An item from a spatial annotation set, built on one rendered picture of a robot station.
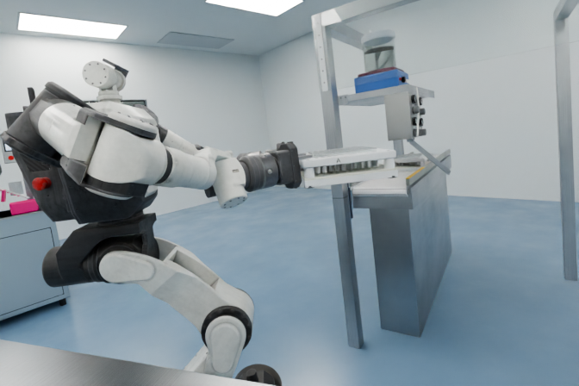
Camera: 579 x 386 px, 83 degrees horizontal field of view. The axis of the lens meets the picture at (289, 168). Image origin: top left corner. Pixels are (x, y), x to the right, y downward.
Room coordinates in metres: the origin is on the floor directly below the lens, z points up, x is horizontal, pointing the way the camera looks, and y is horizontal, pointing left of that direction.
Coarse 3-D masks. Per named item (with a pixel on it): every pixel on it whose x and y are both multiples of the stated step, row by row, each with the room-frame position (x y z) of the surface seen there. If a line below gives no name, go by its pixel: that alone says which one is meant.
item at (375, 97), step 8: (384, 88) 1.43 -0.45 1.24; (392, 88) 1.42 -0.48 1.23; (400, 88) 1.40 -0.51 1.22; (408, 88) 1.39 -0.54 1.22; (352, 96) 1.52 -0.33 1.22; (360, 96) 1.50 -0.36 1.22; (368, 96) 1.48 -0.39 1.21; (376, 96) 1.47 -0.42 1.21; (424, 96) 1.85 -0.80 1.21; (432, 96) 1.83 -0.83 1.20; (352, 104) 1.77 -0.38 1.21; (360, 104) 1.84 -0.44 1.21; (368, 104) 1.92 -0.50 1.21; (376, 104) 2.01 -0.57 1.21
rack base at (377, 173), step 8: (376, 168) 0.87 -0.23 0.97; (392, 168) 0.84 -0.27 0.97; (320, 176) 0.84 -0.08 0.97; (328, 176) 0.83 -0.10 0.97; (336, 176) 0.83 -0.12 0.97; (344, 176) 0.83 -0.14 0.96; (352, 176) 0.83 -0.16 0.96; (360, 176) 0.83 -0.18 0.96; (368, 176) 0.83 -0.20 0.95; (376, 176) 0.84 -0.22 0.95; (384, 176) 0.84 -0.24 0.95; (304, 184) 0.83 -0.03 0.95; (312, 184) 0.83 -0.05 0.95; (320, 184) 0.83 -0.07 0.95; (328, 184) 0.83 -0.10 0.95
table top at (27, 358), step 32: (0, 352) 0.44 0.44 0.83; (32, 352) 0.43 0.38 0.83; (64, 352) 0.42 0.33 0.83; (0, 384) 0.37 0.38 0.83; (32, 384) 0.36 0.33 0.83; (64, 384) 0.35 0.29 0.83; (96, 384) 0.35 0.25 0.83; (128, 384) 0.34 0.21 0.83; (160, 384) 0.33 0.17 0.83; (192, 384) 0.33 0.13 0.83; (224, 384) 0.32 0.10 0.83; (256, 384) 0.32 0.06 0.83
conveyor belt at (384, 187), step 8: (400, 176) 1.73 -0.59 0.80; (360, 184) 1.61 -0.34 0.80; (368, 184) 1.59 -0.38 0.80; (376, 184) 1.56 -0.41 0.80; (384, 184) 1.53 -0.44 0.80; (392, 184) 1.51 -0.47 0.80; (400, 184) 1.49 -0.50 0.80; (352, 192) 1.56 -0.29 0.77; (360, 192) 1.54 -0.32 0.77; (368, 192) 1.52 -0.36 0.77; (376, 192) 1.50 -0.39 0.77; (384, 192) 1.47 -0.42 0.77; (392, 192) 1.45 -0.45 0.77; (400, 192) 1.43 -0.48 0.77
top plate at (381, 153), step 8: (376, 152) 0.85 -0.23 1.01; (384, 152) 0.84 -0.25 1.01; (392, 152) 0.84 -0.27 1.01; (304, 160) 0.83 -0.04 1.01; (312, 160) 0.83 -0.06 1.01; (320, 160) 0.83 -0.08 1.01; (328, 160) 0.83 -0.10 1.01; (336, 160) 0.83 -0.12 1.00; (344, 160) 0.83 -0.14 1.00; (352, 160) 0.83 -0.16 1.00; (360, 160) 0.83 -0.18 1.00; (368, 160) 0.84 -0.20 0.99; (304, 168) 0.83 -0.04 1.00
